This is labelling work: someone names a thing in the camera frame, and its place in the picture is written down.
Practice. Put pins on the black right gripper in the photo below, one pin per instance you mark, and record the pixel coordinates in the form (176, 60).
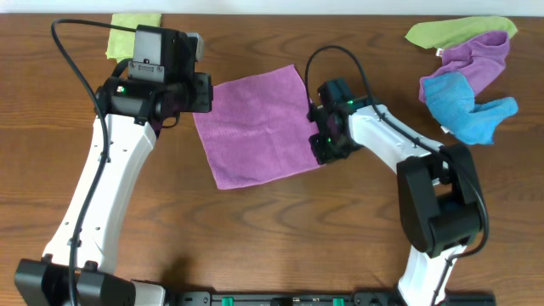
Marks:
(317, 133)

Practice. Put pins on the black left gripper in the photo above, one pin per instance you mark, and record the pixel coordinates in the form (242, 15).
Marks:
(203, 93)

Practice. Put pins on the purple microfiber cloth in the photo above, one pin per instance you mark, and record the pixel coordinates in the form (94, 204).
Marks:
(258, 130)

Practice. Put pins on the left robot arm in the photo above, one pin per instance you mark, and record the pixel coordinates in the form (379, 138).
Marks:
(78, 265)

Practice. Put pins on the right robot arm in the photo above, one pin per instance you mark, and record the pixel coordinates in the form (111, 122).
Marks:
(440, 203)

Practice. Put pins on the folded light green cloth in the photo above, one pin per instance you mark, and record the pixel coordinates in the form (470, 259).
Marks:
(120, 43)

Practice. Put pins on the blue cloth in pile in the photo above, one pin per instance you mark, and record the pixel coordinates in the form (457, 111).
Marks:
(451, 101)

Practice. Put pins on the green cloth in pile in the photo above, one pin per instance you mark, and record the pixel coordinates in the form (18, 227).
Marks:
(449, 33)

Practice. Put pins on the purple cloth in pile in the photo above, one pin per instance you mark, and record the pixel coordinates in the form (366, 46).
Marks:
(481, 60)

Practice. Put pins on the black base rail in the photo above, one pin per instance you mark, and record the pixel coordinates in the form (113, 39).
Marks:
(361, 298)

